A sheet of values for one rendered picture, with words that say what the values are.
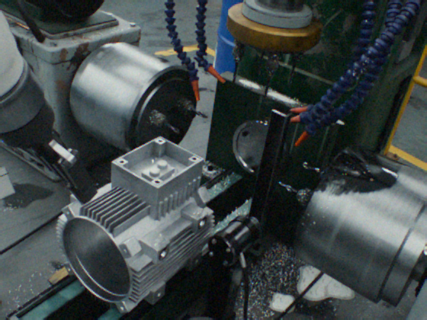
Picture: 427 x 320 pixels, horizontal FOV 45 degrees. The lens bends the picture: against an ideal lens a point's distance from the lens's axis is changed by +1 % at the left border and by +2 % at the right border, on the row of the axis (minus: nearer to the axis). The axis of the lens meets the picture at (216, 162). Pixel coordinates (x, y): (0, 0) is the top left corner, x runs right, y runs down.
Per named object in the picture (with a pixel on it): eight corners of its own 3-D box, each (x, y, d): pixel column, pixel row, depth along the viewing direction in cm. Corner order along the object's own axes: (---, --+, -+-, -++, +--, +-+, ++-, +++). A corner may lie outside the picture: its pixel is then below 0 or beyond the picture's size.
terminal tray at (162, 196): (155, 168, 95) (158, 135, 91) (200, 193, 90) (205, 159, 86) (108, 195, 86) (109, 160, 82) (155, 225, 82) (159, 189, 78)
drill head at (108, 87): (106, 99, 148) (107, 14, 134) (204, 150, 132) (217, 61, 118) (33, 126, 130) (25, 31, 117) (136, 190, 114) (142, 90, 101)
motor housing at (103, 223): (135, 220, 105) (140, 142, 95) (208, 266, 97) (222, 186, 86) (56, 273, 90) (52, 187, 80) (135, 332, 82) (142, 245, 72)
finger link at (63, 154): (40, 121, 67) (66, 137, 64) (58, 144, 71) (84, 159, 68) (26, 134, 66) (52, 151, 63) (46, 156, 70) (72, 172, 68)
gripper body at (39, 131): (56, 98, 63) (87, 141, 70) (13, 74, 67) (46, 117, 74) (12, 142, 60) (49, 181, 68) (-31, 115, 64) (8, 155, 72)
